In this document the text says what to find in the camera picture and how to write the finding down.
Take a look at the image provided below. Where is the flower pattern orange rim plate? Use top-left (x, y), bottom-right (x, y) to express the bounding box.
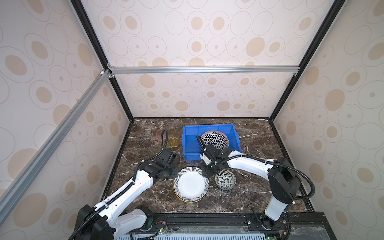
top-left (201, 131), bottom-right (230, 151)

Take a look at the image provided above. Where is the striped rim white plate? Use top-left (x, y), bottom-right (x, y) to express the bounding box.
top-left (174, 167), bottom-right (209, 203)

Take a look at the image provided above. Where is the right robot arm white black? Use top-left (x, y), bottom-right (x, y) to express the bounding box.
top-left (197, 135), bottom-right (316, 231)

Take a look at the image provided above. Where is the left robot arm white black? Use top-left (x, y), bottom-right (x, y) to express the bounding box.
top-left (69, 129), bottom-right (180, 240)

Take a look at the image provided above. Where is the blue plastic bin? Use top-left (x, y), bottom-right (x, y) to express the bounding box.
top-left (182, 124), bottom-right (242, 161)

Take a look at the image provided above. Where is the green transparent cup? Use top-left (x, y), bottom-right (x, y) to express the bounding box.
top-left (157, 142), bottom-right (171, 152)

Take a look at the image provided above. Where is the green floral ceramic bowl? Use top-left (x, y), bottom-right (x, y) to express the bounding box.
top-left (215, 170), bottom-right (237, 192)

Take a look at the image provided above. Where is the yellow transparent cup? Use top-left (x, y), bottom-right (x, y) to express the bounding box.
top-left (169, 130), bottom-right (182, 149)

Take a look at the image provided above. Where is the pink transparent cup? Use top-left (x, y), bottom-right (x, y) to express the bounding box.
top-left (156, 129), bottom-right (169, 142)

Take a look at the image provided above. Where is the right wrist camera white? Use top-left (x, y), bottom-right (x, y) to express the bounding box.
top-left (200, 153), bottom-right (212, 166)

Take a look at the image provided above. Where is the horizontal aluminium frame bar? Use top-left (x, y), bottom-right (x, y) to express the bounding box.
top-left (111, 65), bottom-right (300, 74)

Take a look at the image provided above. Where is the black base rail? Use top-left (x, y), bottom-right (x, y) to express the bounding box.
top-left (77, 211), bottom-right (337, 240)

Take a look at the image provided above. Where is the left diagonal aluminium frame bar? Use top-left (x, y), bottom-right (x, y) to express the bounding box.
top-left (1, 70), bottom-right (111, 225)

